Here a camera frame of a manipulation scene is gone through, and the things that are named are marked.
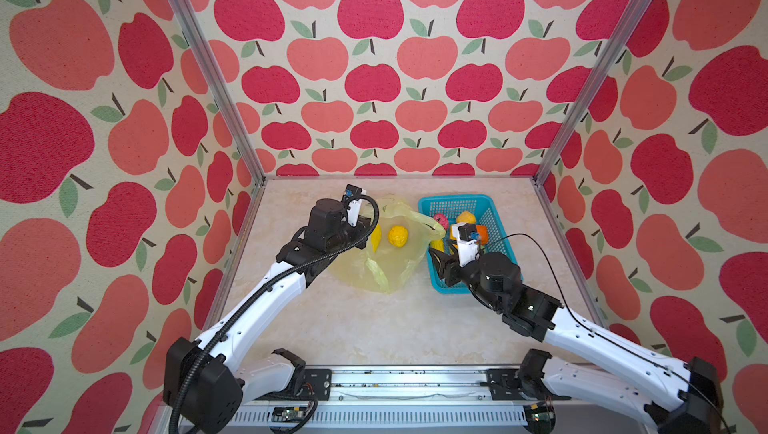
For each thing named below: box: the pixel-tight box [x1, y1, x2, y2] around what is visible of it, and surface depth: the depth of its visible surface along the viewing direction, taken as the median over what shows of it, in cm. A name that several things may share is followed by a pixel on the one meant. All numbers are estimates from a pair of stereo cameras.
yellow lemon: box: [388, 225, 409, 248], surface depth 100 cm
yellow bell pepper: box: [456, 210, 477, 224], surface depth 106 cm
